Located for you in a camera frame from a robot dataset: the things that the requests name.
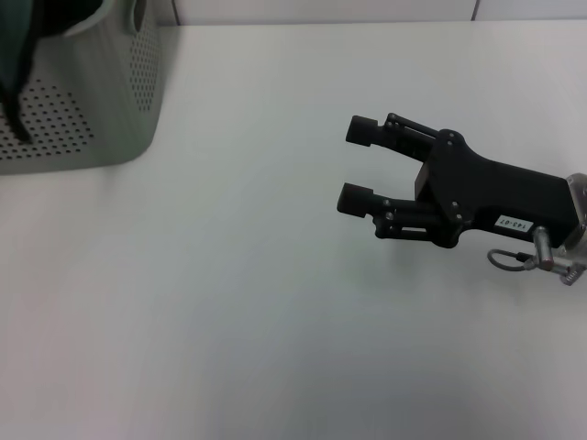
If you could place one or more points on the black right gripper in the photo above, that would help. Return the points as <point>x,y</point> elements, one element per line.
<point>504,197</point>

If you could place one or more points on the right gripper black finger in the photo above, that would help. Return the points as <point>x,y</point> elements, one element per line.
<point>362,130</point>
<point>353,199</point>

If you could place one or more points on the yellow and green towel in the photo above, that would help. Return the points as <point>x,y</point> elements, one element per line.
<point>16,46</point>

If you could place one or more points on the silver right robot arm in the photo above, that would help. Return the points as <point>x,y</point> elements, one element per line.
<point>579,247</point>

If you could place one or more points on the grey perforated plastic storage box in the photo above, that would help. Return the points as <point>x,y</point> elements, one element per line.
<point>101,101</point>

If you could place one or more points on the right gripper silver plug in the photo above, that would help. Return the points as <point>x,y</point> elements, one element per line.
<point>545,249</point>

